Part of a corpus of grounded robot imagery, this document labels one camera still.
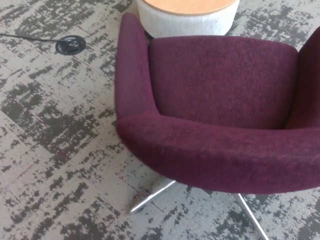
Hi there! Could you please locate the round wood-top grey side table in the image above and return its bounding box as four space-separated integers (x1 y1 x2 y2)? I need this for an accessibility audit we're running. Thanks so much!
136 0 241 40

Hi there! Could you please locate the purple upholstered swivel chair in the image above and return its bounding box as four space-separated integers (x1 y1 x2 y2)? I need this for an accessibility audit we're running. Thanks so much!
114 12 320 195

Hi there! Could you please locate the black power cable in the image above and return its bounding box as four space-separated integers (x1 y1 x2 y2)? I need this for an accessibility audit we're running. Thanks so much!
0 33 61 43

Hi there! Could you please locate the black round floor outlet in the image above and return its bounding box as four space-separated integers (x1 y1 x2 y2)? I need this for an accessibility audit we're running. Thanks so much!
55 35 88 55

